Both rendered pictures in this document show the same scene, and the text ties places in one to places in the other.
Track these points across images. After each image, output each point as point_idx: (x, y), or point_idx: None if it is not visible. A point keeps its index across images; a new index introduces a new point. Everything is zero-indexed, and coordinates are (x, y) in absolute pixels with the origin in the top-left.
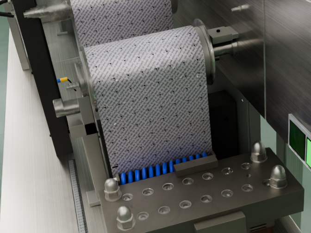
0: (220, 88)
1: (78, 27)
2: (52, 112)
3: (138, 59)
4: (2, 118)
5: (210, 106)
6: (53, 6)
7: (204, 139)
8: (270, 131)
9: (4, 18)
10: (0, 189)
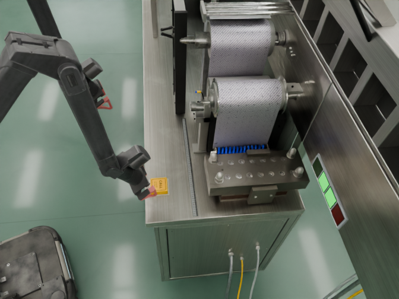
0: None
1: (211, 57)
2: (179, 92)
3: (246, 98)
4: (120, 41)
5: None
6: (199, 41)
7: (265, 138)
8: None
9: None
10: (118, 93)
